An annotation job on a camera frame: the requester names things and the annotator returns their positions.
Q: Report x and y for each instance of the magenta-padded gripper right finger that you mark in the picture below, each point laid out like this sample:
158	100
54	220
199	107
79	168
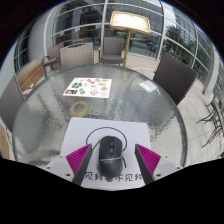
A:
163	166

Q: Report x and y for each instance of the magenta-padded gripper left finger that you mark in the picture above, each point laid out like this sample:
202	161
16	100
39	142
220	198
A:
61	166

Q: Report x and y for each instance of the dark grey computer mouse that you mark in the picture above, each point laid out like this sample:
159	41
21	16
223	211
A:
111	156

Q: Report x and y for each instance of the white mouse pad, black print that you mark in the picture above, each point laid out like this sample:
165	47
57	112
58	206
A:
80	130

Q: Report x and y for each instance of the wooden slat bench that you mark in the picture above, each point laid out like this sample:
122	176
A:
30	76
4	140

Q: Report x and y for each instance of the black metal outdoor furniture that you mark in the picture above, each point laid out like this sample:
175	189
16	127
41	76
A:
215	118

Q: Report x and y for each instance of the grey wicker chair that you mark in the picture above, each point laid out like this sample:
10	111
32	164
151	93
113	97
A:
113	48
10	101
55	51
77	55

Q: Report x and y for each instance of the picture menu card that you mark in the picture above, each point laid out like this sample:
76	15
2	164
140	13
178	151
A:
88	87

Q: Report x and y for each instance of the dark wicker chair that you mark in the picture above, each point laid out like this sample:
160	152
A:
175	76

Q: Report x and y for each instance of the gold menu stand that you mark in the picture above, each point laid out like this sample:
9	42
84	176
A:
130	21

